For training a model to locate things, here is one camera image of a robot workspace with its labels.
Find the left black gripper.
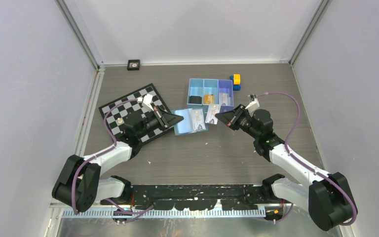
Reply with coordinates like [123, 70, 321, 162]
[136, 106, 183, 139]

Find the white printed credit card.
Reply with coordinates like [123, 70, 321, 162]
[205, 104, 221, 125]

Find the orange card in tray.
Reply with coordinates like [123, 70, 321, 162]
[203, 94, 215, 105]

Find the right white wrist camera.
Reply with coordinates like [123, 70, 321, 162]
[245, 94, 260, 115]

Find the blue and orange toy block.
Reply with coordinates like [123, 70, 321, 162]
[229, 74, 241, 91]

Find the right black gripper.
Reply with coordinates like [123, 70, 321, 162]
[215, 104, 260, 140]

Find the black white chessboard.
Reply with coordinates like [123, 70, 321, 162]
[98, 83, 170, 141]

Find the blue compartment organizer tray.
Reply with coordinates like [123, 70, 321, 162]
[187, 79, 234, 113]

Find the small black square box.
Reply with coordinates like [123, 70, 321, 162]
[127, 59, 141, 71]

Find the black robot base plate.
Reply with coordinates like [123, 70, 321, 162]
[99, 184, 295, 212]

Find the clear item in tray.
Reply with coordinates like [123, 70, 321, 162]
[218, 92, 231, 106]

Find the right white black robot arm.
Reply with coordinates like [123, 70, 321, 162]
[215, 105, 358, 231]

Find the black item in tray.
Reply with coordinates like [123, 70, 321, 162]
[189, 96, 202, 104]

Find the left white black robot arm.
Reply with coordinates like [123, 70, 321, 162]
[52, 107, 184, 213]

